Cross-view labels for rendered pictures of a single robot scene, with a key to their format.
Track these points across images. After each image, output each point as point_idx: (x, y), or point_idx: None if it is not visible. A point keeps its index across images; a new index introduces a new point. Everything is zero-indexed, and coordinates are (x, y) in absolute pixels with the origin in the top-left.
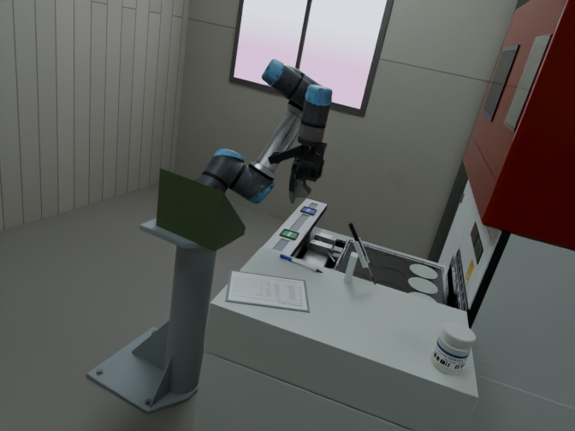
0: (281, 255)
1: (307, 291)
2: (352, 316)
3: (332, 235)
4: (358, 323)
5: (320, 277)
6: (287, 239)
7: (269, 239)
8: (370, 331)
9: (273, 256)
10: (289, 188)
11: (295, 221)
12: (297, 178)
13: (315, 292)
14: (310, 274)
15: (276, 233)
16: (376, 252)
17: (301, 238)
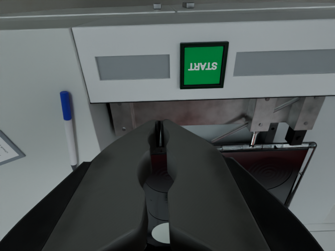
0: (60, 94)
1: (2, 165)
2: (9, 216)
3: None
4: (2, 222)
5: (62, 170)
6: (170, 70)
7: (136, 29)
8: (3, 232)
9: (53, 75)
10: (72, 178)
11: (310, 49)
12: (179, 249)
13: (10, 175)
14: (54, 156)
15: (193, 29)
16: (279, 186)
17: (205, 97)
